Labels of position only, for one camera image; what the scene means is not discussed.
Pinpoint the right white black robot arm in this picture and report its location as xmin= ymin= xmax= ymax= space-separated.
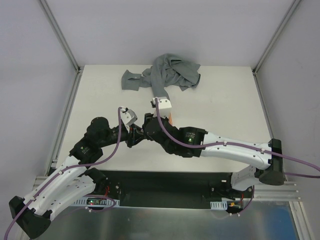
xmin=142 ymin=113 xmax=285 ymax=198

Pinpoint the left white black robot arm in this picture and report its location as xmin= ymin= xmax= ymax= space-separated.
xmin=9 ymin=115 xmax=145 ymax=240

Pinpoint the mannequin hand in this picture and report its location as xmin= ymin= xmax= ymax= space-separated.
xmin=168 ymin=113 xmax=173 ymax=126

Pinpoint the grey crumpled shirt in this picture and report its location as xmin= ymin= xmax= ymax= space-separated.
xmin=121 ymin=53 xmax=201 ymax=99

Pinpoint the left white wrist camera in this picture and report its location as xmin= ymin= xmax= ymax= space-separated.
xmin=120 ymin=107 xmax=138 ymax=126

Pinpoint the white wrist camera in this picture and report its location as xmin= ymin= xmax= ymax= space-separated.
xmin=150 ymin=97 xmax=172 ymax=118
xmin=120 ymin=107 xmax=138 ymax=126

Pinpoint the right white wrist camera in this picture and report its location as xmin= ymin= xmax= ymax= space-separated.
xmin=150 ymin=97 xmax=172 ymax=118

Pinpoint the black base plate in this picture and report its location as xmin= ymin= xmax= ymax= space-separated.
xmin=87 ymin=170 xmax=253 ymax=208

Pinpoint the left aluminium frame post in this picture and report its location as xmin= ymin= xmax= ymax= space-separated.
xmin=37 ymin=0 xmax=81 ymax=73

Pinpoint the aluminium frame post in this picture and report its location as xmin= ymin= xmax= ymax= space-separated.
xmin=252 ymin=0 xmax=303 ymax=76
xmin=37 ymin=0 xmax=81 ymax=73

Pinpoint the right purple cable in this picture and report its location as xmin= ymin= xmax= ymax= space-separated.
xmin=154 ymin=97 xmax=320 ymax=180

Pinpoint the right aluminium frame post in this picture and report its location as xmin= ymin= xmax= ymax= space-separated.
xmin=252 ymin=0 xmax=303 ymax=76

